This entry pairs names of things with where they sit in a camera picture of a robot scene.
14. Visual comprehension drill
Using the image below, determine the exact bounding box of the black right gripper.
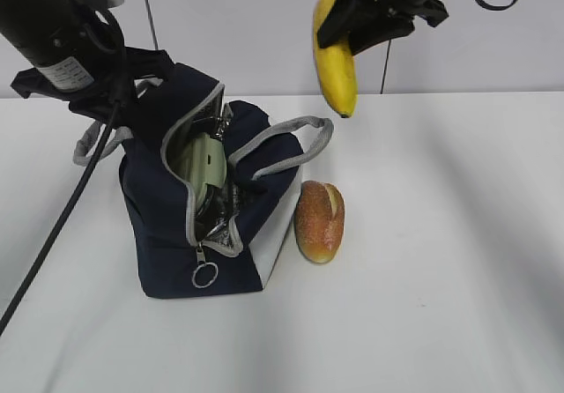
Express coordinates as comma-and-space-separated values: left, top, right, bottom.
317, 0, 449, 56

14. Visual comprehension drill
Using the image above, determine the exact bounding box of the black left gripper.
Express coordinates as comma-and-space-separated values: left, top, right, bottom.
11, 47, 174, 129

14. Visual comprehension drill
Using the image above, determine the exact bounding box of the yellow banana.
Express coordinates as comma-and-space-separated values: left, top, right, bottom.
312, 0, 358, 118

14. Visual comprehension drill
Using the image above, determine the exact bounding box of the green lidded food container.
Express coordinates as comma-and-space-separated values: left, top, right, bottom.
186, 133, 227, 225

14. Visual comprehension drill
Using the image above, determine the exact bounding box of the navy blue lunch bag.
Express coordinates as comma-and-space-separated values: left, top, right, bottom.
72, 61, 335, 300

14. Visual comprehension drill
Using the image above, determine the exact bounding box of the brown bread roll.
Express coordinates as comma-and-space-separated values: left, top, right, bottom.
293, 181, 345, 264

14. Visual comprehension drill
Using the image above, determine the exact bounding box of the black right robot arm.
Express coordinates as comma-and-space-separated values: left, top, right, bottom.
315, 0, 449, 56

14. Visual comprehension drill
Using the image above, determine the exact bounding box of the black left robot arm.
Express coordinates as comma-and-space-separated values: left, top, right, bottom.
1, 0, 174, 128

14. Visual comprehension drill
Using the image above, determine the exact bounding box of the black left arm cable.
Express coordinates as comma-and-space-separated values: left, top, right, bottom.
0, 7, 133, 337

